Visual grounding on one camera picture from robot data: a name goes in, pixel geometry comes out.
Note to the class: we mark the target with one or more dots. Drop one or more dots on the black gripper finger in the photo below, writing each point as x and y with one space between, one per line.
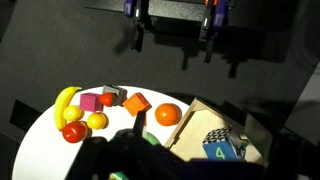
139 123

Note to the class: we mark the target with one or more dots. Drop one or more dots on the orange cube block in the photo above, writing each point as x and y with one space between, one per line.
137 102

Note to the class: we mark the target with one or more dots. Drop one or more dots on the grey cube block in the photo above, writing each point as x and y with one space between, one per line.
121 93

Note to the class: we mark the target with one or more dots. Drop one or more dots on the green plastic bowl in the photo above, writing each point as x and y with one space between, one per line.
120 175

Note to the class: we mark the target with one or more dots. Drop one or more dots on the magenta cube block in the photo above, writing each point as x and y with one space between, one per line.
90 102

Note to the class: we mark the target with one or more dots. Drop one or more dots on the orange toy fruit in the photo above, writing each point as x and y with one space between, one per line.
168 114

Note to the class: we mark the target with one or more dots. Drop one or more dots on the yellow toy lemon lower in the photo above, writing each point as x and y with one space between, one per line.
97 121

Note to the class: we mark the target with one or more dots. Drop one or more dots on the yellow toy lemon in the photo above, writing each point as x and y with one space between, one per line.
73 113
97 121

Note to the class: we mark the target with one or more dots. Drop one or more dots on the small red toy tomato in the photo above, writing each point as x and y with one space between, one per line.
108 99

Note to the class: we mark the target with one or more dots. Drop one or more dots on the wooden tray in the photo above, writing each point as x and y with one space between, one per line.
186 139

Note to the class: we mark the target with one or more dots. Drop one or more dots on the large red toy apple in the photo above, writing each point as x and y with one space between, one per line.
75 132

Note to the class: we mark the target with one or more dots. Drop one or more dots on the yellow toy lemon upper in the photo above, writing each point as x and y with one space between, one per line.
73 113

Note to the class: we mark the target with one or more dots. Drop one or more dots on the yellow toy banana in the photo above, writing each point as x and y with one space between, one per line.
62 101

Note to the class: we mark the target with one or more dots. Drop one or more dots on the purple clamp left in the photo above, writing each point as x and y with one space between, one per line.
138 11

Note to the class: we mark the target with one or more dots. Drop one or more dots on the purple clamp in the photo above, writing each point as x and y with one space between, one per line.
214 18
138 11

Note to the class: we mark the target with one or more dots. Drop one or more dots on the purple clamp right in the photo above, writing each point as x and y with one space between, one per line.
214 18

